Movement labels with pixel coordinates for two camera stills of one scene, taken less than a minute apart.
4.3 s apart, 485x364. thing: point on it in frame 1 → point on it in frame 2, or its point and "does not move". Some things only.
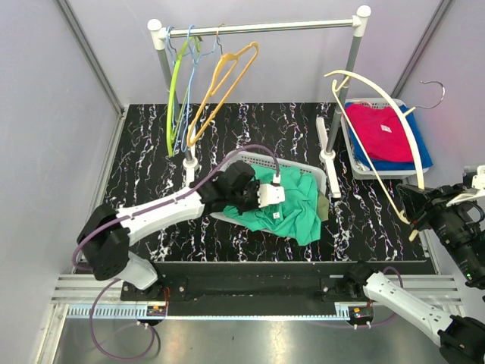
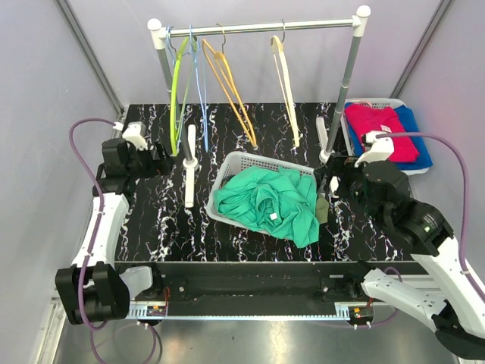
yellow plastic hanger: (222, 66) → (223, 73)
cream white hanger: (339, 78) → (285, 83)
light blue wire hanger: (173, 82) → (170, 45)
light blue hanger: (194, 60) → (200, 84)
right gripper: (418, 204) → (336, 165)
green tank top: (297, 218) does not move
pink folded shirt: (383, 132) does not move
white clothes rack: (159, 33) does not move
